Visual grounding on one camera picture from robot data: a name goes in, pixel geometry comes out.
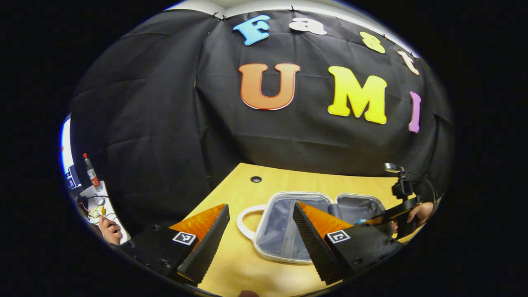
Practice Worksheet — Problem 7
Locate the white side table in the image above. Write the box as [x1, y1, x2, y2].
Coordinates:
[68, 181, 132, 245]

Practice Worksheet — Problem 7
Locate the white suitcase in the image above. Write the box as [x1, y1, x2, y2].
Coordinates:
[237, 191, 389, 265]

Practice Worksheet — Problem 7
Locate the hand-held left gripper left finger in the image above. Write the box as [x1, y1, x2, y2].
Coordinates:
[120, 203, 231, 286]

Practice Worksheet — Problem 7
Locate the red capped bottle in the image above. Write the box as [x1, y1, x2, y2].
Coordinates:
[82, 153, 102, 192]

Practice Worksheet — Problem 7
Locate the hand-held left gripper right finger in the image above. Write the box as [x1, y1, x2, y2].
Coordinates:
[292, 202, 407, 286]

